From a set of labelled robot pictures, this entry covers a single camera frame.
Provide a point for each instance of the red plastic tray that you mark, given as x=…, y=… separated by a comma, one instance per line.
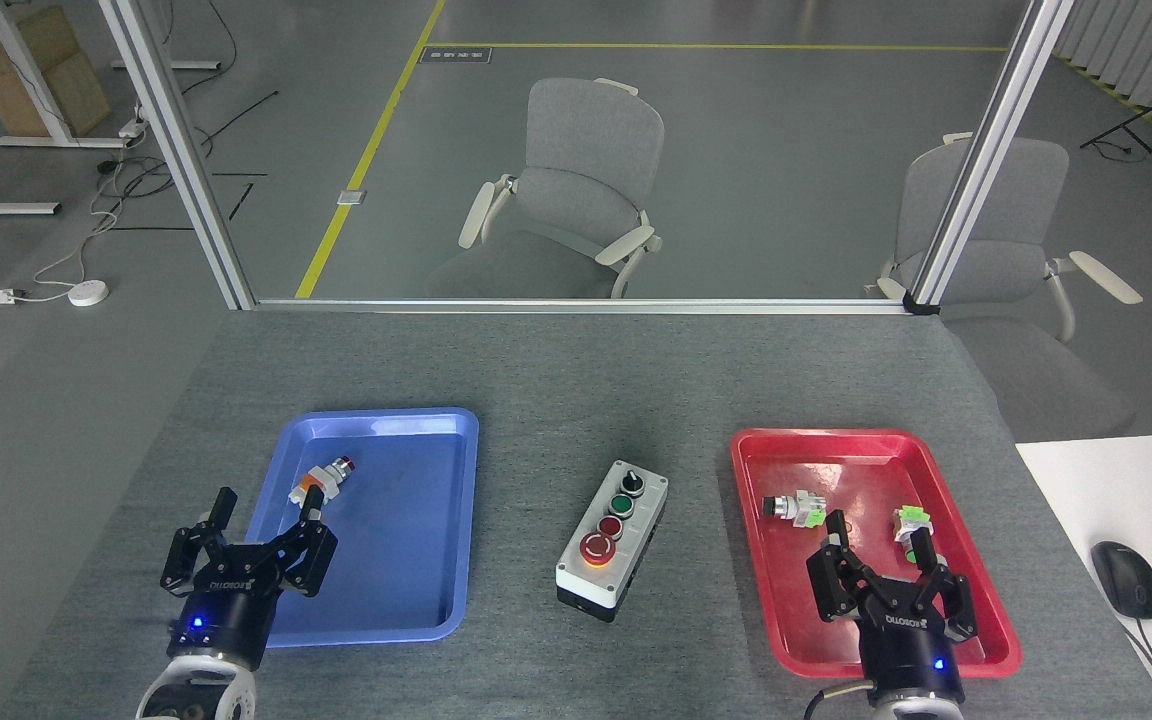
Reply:
x=786, y=600

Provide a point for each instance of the silver aluminium post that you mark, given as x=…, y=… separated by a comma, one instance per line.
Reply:
x=986, y=150
x=181, y=150

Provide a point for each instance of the white power strip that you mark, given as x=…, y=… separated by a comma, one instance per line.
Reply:
x=132, y=128

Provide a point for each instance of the dark floor sign plate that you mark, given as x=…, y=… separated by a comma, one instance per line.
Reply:
x=456, y=54

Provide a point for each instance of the green push button switch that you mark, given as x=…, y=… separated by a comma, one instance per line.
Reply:
x=909, y=520

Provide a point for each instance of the blue plastic tray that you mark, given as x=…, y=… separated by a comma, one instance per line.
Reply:
x=396, y=560

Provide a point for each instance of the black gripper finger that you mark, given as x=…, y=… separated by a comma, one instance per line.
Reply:
x=951, y=600
x=194, y=555
x=308, y=560
x=841, y=585

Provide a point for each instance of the black computer mouse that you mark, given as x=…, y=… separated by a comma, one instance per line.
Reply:
x=1126, y=578

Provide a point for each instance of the white side table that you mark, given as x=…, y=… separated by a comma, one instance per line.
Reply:
x=1086, y=490

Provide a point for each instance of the large cardboard box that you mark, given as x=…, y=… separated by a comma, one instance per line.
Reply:
x=76, y=100

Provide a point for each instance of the grey control box with buttons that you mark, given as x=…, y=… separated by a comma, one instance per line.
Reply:
x=611, y=540

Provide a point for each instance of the grey office chair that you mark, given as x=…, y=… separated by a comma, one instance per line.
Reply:
x=1016, y=270
x=581, y=190

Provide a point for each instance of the orange red push button switch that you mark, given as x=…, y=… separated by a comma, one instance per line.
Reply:
x=321, y=480

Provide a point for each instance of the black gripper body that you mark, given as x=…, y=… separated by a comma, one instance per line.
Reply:
x=226, y=615
x=911, y=650

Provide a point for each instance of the green switch with black button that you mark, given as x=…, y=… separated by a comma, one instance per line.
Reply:
x=794, y=508

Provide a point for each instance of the silver floor outlet box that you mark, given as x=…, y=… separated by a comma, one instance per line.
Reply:
x=352, y=197

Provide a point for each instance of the silver aluminium rail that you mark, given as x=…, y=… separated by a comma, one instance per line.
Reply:
x=576, y=306

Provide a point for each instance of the white round floor device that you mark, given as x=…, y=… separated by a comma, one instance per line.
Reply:
x=88, y=293

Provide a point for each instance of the white vertical blinds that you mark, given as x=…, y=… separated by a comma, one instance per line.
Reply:
x=1136, y=50

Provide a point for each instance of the black post bracket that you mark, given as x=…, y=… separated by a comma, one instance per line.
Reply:
x=921, y=305

